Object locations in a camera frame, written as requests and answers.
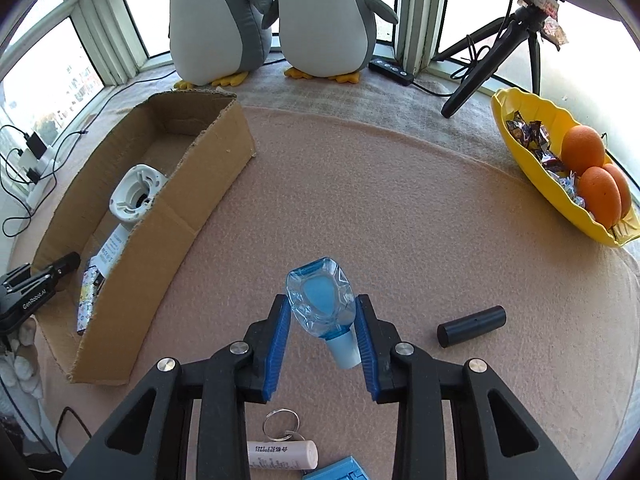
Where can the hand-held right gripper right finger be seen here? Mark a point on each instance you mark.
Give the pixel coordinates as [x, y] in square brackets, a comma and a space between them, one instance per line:
[367, 355]

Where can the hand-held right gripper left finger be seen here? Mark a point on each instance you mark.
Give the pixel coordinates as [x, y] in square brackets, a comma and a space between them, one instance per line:
[277, 350]

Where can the grey white penguin plush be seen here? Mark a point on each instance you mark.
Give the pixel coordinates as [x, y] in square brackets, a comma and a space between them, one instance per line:
[210, 20]
[325, 20]

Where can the pile of wrapped candies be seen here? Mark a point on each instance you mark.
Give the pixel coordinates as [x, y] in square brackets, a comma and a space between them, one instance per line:
[530, 135]

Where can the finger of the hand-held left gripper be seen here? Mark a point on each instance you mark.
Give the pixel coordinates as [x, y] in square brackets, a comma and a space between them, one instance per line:
[65, 262]

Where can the yellow bowl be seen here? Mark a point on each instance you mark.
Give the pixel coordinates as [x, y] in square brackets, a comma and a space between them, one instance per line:
[527, 105]

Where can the white power adapter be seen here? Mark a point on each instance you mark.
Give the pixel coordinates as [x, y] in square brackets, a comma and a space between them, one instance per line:
[110, 250]

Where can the blue plastic box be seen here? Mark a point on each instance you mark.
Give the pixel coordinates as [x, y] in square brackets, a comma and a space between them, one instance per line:
[340, 471]

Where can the pink blanket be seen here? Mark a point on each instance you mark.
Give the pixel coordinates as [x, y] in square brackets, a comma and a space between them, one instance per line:
[375, 210]

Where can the black charger brick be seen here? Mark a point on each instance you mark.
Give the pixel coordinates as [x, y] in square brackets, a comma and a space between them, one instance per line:
[35, 144]

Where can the white power strip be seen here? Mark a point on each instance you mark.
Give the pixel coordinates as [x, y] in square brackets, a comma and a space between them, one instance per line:
[42, 170]

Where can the small black plug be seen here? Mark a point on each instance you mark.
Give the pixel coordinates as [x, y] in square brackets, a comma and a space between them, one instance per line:
[33, 176]

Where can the black socket strip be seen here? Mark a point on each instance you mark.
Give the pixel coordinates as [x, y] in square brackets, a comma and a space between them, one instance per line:
[390, 70]

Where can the white window post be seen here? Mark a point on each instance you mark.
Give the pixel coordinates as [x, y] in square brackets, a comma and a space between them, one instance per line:
[420, 10]
[105, 20]

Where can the cardboard box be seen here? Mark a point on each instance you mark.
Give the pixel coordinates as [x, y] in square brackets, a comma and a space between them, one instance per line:
[150, 270]

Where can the black tripod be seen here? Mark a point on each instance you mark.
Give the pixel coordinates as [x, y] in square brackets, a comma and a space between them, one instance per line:
[475, 75]

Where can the black cylinder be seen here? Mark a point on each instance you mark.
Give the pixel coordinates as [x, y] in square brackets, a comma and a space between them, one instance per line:
[472, 326]

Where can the white tube bottle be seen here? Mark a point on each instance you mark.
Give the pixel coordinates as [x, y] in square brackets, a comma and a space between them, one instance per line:
[285, 455]

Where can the clear blue bottle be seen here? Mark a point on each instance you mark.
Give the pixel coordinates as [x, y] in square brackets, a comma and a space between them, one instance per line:
[320, 295]

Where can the white round travel adapter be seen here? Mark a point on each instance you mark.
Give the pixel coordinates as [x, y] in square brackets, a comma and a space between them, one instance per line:
[132, 195]

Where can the orange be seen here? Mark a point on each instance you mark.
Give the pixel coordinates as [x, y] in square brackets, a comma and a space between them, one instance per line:
[622, 185]
[582, 150]
[597, 195]

